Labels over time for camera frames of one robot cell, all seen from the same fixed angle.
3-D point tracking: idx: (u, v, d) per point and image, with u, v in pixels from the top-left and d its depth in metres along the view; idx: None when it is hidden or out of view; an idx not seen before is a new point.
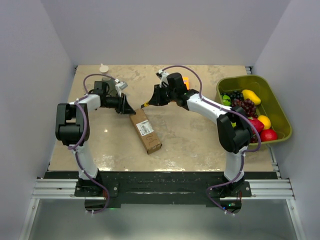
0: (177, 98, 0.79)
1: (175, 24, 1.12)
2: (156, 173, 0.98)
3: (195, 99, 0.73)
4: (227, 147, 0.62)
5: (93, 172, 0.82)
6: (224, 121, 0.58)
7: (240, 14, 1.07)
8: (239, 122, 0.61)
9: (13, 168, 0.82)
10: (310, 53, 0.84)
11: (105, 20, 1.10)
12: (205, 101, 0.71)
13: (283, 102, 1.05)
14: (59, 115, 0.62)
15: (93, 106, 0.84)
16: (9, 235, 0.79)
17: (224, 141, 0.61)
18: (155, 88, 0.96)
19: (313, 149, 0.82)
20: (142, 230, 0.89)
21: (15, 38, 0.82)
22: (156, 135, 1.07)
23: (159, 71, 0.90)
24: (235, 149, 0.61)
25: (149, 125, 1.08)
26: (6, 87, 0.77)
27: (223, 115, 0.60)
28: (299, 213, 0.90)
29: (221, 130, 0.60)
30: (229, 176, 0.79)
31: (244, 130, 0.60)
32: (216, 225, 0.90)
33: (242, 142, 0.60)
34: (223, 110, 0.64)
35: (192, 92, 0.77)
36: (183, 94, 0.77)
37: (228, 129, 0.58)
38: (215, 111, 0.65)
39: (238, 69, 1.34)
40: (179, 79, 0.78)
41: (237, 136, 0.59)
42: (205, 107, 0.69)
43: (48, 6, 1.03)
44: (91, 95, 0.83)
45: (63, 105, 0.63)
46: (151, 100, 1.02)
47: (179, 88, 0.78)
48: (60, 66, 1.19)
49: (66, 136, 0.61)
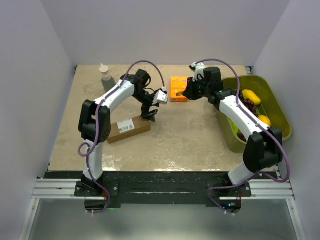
0: (210, 93, 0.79)
1: (175, 24, 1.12)
2: (157, 173, 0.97)
3: (231, 102, 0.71)
4: (251, 165, 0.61)
5: (97, 174, 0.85)
6: (257, 141, 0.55)
7: (241, 14, 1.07)
8: (272, 145, 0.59)
9: (13, 167, 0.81)
10: (311, 53, 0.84)
11: (104, 20, 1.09)
12: (241, 108, 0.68)
13: (283, 102, 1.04)
14: (83, 112, 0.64)
15: (123, 98, 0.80)
16: (8, 235, 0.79)
17: (250, 159, 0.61)
18: (189, 82, 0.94)
19: (313, 149, 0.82)
20: (142, 230, 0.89)
21: (15, 39, 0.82)
22: (117, 130, 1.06)
23: (193, 64, 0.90)
24: (258, 169, 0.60)
25: (124, 123, 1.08)
26: (5, 87, 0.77)
27: (257, 134, 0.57)
28: (299, 213, 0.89)
29: (251, 149, 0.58)
30: (234, 178, 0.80)
31: (274, 154, 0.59)
32: (216, 225, 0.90)
33: (267, 165, 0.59)
34: (259, 127, 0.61)
35: (226, 90, 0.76)
36: (217, 92, 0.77)
37: (259, 151, 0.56)
38: (249, 125, 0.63)
39: (238, 69, 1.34)
40: (217, 74, 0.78)
41: (265, 160, 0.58)
42: (241, 117, 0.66)
43: (48, 6, 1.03)
44: (125, 87, 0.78)
45: (89, 103, 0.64)
46: (184, 93, 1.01)
47: (215, 84, 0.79)
48: (59, 66, 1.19)
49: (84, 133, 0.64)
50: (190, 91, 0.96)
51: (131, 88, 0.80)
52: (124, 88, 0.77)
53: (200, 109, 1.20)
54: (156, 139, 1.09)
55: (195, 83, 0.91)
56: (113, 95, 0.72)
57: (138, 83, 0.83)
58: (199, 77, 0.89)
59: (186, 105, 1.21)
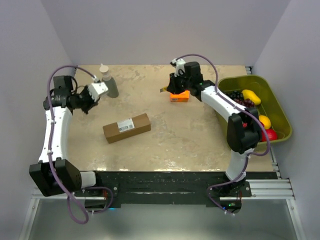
0: (192, 87, 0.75)
1: (175, 24, 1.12)
2: (156, 173, 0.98)
3: (210, 91, 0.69)
4: (235, 146, 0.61)
5: (93, 180, 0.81)
6: (236, 121, 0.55)
7: (241, 14, 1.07)
8: (251, 124, 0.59)
9: (13, 168, 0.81)
10: (311, 53, 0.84)
11: (104, 20, 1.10)
12: (220, 95, 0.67)
13: (283, 102, 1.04)
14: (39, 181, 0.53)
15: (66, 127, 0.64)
16: (8, 235, 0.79)
17: (232, 140, 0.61)
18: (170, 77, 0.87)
19: (313, 149, 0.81)
20: (142, 230, 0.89)
21: (15, 39, 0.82)
22: (117, 130, 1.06)
23: (173, 60, 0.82)
24: (241, 149, 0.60)
25: (124, 124, 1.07)
26: (5, 87, 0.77)
27: (235, 114, 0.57)
28: (299, 213, 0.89)
29: (231, 129, 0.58)
30: (230, 174, 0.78)
31: (254, 132, 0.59)
32: (215, 225, 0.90)
33: (249, 144, 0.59)
34: (237, 109, 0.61)
35: (207, 83, 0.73)
36: (198, 84, 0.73)
37: (240, 130, 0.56)
38: (228, 109, 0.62)
39: (238, 69, 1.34)
40: (197, 68, 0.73)
41: (246, 138, 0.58)
42: (219, 102, 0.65)
43: (49, 6, 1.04)
44: (60, 118, 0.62)
45: (35, 170, 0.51)
46: (167, 88, 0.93)
47: (195, 77, 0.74)
48: (59, 66, 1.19)
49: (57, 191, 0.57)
50: (172, 86, 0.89)
51: (67, 111, 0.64)
52: (60, 120, 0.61)
53: (200, 109, 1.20)
54: (155, 139, 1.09)
55: (177, 79, 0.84)
56: (55, 137, 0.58)
57: (68, 98, 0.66)
58: (180, 73, 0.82)
59: (186, 105, 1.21)
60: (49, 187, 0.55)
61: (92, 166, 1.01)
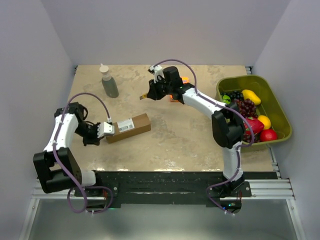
0: (173, 91, 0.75)
1: (175, 24, 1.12)
2: (157, 173, 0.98)
3: (191, 93, 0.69)
4: (222, 142, 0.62)
5: (93, 179, 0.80)
6: (218, 118, 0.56)
7: (241, 14, 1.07)
8: (233, 119, 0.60)
9: (13, 167, 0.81)
10: (311, 53, 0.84)
11: (105, 20, 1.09)
12: (201, 96, 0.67)
13: (283, 102, 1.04)
14: (41, 170, 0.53)
15: (72, 131, 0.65)
16: (8, 235, 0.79)
17: (219, 137, 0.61)
18: (150, 84, 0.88)
19: (313, 149, 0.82)
20: (142, 230, 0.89)
21: (15, 39, 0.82)
22: (117, 130, 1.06)
23: (151, 67, 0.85)
24: (229, 144, 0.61)
25: (124, 123, 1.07)
26: (5, 87, 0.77)
27: (217, 111, 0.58)
28: (299, 213, 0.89)
29: (215, 126, 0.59)
30: (227, 173, 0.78)
31: (238, 125, 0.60)
32: (215, 225, 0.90)
33: (235, 138, 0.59)
34: (218, 106, 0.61)
35: (188, 86, 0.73)
36: (179, 88, 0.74)
37: (223, 126, 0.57)
38: (210, 107, 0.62)
39: (238, 69, 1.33)
40: (175, 72, 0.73)
41: (231, 133, 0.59)
42: (201, 102, 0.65)
43: (49, 6, 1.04)
44: (67, 120, 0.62)
45: (40, 157, 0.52)
46: (149, 94, 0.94)
47: (175, 81, 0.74)
48: (59, 66, 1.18)
49: (56, 187, 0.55)
50: (153, 92, 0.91)
51: (74, 118, 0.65)
52: (68, 122, 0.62)
53: None
54: (155, 139, 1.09)
55: (157, 85, 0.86)
56: (61, 134, 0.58)
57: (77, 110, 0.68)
58: (159, 78, 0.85)
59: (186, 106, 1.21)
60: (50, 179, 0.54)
61: (92, 167, 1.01)
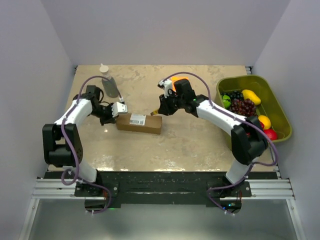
0: (185, 104, 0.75)
1: (175, 24, 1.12)
2: (156, 173, 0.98)
3: (206, 106, 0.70)
4: (241, 159, 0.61)
5: (93, 177, 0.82)
6: (239, 133, 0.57)
7: (241, 14, 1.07)
8: (254, 134, 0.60)
9: (13, 167, 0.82)
10: (310, 53, 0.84)
11: (105, 20, 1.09)
12: (217, 109, 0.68)
13: (283, 102, 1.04)
14: (46, 139, 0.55)
15: (85, 115, 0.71)
16: (8, 235, 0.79)
17: (238, 153, 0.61)
18: (160, 99, 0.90)
19: (313, 149, 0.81)
20: (142, 230, 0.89)
21: (15, 39, 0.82)
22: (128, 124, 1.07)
23: (160, 82, 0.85)
24: (249, 160, 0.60)
25: (137, 118, 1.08)
26: (5, 87, 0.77)
27: (238, 126, 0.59)
28: (299, 213, 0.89)
29: (235, 142, 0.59)
30: (232, 178, 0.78)
31: (259, 141, 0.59)
32: (215, 225, 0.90)
33: (256, 154, 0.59)
34: (238, 120, 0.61)
35: (201, 98, 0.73)
36: (192, 101, 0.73)
37: (244, 141, 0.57)
38: (228, 121, 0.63)
39: (238, 69, 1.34)
40: (187, 85, 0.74)
41: (252, 149, 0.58)
42: (218, 116, 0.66)
43: (48, 6, 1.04)
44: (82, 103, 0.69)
45: (49, 127, 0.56)
46: (160, 110, 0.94)
47: (187, 94, 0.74)
48: (59, 66, 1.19)
49: (56, 160, 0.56)
50: (165, 107, 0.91)
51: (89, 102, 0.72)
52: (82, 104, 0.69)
53: None
54: (156, 139, 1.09)
55: (168, 100, 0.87)
56: (72, 113, 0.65)
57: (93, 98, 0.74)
58: (170, 93, 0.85)
59: None
60: (52, 150, 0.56)
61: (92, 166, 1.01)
